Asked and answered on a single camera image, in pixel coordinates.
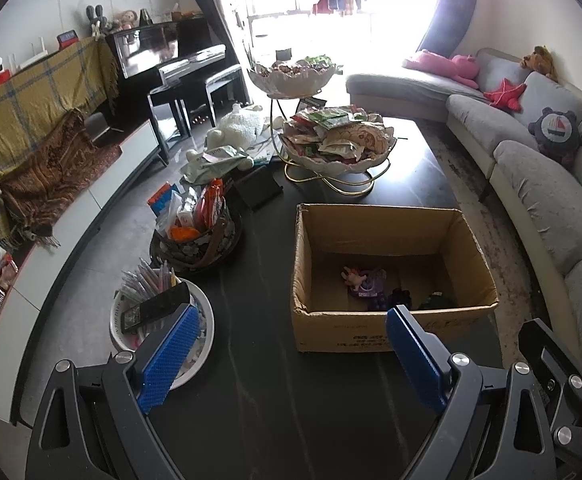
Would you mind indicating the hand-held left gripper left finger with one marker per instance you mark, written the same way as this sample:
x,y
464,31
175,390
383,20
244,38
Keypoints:
x,y
171,360

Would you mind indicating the white low cabinet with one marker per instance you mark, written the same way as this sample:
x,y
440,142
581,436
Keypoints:
x,y
61,260

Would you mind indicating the black green round toy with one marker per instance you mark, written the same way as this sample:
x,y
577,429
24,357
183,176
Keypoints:
x,y
436,301

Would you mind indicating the grey plush rabbits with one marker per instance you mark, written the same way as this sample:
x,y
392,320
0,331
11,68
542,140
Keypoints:
x,y
96,20

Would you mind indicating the black fuzzy toy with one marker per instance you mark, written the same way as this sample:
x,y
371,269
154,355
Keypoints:
x,y
401,297

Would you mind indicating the plush doll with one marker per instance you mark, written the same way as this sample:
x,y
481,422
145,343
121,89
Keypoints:
x,y
126,20

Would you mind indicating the dark metronome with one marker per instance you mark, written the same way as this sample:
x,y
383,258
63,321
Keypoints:
x,y
145,16

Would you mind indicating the large white petal bowl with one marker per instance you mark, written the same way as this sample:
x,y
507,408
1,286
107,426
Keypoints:
x,y
341,162

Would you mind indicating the dark curtain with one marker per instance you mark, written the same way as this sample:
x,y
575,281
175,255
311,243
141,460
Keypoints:
x,y
206,10

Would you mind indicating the white floral basket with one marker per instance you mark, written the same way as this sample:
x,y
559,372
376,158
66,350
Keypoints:
x,y
126,332

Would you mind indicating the red star plush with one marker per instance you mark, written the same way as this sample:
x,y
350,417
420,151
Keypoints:
x,y
506,95

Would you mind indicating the blue packet box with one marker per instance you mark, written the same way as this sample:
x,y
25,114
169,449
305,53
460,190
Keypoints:
x,y
163,197

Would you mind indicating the black piano bench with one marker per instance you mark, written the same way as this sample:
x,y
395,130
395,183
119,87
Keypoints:
x,y
196,85

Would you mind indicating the black marble desktop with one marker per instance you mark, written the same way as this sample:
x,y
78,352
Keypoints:
x,y
271,400

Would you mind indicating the white round tray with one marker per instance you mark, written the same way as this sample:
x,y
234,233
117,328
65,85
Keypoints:
x,y
206,330

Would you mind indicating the white green bag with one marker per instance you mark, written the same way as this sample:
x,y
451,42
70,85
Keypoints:
x,y
211,157

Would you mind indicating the yellow plaid blanket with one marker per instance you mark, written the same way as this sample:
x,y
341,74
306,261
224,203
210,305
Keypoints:
x,y
31,105

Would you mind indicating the red desk clock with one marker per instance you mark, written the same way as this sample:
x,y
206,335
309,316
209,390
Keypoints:
x,y
67,37

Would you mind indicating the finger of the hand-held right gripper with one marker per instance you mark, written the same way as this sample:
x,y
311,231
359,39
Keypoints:
x,y
566,400

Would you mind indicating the white plush toy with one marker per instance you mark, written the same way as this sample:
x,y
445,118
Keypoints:
x,y
236,130

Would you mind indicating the purple curtain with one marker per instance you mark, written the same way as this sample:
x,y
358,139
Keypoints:
x,y
451,0

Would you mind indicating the black remote control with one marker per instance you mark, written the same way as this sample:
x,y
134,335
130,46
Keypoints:
x,y
158,305

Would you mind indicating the pink rabbit toy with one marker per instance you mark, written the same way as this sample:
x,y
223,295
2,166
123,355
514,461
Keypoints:
x,y
353,277

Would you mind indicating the brown plush animal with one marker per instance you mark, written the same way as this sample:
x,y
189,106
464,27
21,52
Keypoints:
x,y
538,60

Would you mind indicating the black piano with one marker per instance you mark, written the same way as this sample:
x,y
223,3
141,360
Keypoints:
x,y
161,45

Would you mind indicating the grey sofa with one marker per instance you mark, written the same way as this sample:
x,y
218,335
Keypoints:
x,y
536,195

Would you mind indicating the bunch of pens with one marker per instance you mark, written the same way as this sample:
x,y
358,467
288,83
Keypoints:
x,y
146,280

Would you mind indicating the dark floral basket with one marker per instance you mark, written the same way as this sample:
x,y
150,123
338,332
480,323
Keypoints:
x,y
196,250

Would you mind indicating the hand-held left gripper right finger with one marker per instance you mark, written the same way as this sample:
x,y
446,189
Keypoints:
x,y
416,360

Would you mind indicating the red snack packets bundle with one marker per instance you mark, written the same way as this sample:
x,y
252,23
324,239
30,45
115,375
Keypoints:
x,y
208,205

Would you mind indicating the pink plush toy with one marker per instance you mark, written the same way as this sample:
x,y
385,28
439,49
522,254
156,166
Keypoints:
x,y
446,65

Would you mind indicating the dark round ship cushion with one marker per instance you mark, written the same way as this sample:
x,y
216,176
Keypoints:
x,y
556,130

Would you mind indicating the white router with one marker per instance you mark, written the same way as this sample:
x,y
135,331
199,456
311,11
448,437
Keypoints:
x,y
33,55

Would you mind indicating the brown patterned blanket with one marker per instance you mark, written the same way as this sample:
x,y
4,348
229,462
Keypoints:
x,y
51,170

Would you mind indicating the brown cardboard box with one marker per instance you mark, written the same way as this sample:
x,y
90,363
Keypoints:
x,y
321,330

